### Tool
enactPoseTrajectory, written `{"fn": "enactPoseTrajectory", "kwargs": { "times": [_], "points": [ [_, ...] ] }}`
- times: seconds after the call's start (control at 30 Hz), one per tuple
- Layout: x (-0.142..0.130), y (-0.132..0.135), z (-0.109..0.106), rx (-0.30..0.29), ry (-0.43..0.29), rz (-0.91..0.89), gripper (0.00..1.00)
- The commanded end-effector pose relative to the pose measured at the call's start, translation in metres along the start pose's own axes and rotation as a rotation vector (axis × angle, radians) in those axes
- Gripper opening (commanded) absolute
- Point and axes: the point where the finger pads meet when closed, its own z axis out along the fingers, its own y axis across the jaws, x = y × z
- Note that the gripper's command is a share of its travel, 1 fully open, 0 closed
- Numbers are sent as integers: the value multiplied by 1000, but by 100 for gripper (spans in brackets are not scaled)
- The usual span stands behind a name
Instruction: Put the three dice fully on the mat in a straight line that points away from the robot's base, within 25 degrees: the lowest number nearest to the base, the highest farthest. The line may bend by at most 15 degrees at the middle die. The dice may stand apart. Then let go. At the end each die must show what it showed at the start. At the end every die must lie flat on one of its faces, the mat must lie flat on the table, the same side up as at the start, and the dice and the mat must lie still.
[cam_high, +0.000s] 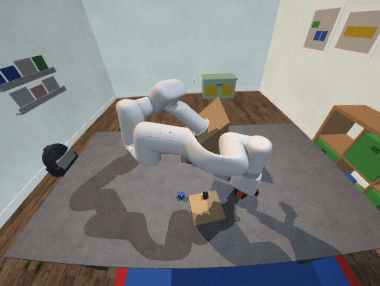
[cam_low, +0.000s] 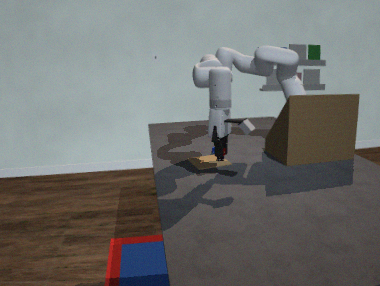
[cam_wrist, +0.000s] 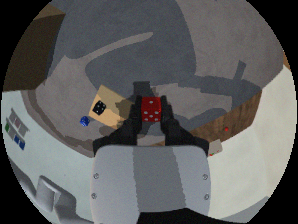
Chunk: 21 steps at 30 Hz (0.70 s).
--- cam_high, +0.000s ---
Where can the tan flat mat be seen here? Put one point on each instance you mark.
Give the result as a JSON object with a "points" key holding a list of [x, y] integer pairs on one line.
{"points": [[206, 210]]}

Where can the blue die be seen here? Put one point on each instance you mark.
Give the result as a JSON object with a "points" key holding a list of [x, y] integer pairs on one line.
{"points": [[181, 195]]}

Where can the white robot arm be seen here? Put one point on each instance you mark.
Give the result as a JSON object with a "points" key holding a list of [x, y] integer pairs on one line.
{"points": [[146, 140]]}

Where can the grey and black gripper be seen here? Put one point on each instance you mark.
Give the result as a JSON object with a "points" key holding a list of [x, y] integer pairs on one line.
{"points": [[246, 185]]}

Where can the red die with white pips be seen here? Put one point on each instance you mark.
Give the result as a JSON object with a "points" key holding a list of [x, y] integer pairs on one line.
{"points": [[239, 193]]}

